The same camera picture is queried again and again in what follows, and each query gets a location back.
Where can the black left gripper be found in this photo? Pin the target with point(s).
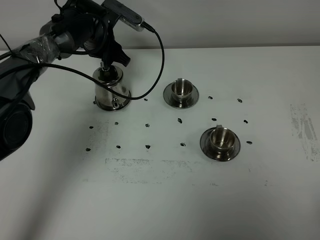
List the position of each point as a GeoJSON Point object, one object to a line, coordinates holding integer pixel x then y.
{"type": "Point", "coordinates": [86, 27]}

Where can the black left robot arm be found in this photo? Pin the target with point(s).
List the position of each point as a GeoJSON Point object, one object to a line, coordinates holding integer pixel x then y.
{"type": "Point", "coordinates": [21, 67]}

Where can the round steel teapot saucer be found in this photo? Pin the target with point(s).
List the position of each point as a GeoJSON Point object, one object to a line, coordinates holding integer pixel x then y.
{"type": "Point", "coordinates": [125, 106]}

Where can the far steel saucer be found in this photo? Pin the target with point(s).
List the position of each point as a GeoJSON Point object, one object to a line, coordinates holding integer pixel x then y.
{"type": "Point", "coordinates": [168, 97]}

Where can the far steel teacup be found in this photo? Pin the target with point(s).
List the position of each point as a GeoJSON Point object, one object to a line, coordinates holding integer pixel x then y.
{"type": "Point", "coordinates": [181, 89]}

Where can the steel teacup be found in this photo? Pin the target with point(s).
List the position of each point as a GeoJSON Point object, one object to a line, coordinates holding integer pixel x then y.
{"type": "Point", "coordinates": [222, 139]}
{"type": "Point", "coordinates": [181, 89]}

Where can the near steel saucer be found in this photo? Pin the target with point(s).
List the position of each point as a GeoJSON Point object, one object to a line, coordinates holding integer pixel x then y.
{"type": "Point", "coordinates": [216, 155]}

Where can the near steel teacup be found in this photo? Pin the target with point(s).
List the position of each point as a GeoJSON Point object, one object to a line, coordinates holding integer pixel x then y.
{"type": "Point", "coordinates": [222, 139]}

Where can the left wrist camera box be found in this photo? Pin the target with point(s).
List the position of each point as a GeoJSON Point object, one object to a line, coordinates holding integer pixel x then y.
{"type": "Point", "coordinates": [124, 14]}

